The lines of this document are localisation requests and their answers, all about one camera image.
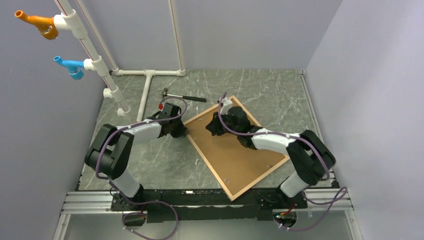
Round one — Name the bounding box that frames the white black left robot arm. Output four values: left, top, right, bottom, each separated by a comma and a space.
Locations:
84, 101, 188, 210

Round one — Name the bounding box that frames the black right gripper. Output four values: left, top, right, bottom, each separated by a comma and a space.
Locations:
205, 109, 240, 137

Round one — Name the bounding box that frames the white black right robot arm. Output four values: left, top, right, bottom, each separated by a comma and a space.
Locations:
205, 106, 336, 208

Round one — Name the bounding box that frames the aluminium rail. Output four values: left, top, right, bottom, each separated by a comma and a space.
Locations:
53, 188, 363, 240

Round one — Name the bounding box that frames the wooden picture frame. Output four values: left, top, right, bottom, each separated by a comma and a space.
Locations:
184, 105, 290, 201

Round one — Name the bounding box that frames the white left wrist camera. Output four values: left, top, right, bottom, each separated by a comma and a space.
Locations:
158, 103, 165, 112

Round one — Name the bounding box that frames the white PVC pipe stand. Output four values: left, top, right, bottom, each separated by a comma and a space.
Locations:
53, 0, 186, 123

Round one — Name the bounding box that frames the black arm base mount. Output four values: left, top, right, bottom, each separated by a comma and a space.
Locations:
110, 187, 308, 223

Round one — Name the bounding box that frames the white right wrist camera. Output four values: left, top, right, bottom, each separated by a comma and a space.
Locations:
220, 97, 233, 109

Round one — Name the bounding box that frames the black handled claw hammer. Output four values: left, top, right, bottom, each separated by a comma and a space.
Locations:
161, 87, 207, 103

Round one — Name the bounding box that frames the blue nozzle fitting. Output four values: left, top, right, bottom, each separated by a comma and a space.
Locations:
53, 56, 84, 80

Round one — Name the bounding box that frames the orange nozzle fitting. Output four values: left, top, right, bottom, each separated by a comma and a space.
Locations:
14, 10, 59, 40

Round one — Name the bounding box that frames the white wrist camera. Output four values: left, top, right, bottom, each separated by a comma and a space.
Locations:
158, 103, 165, 112
220, 97, 233, 109

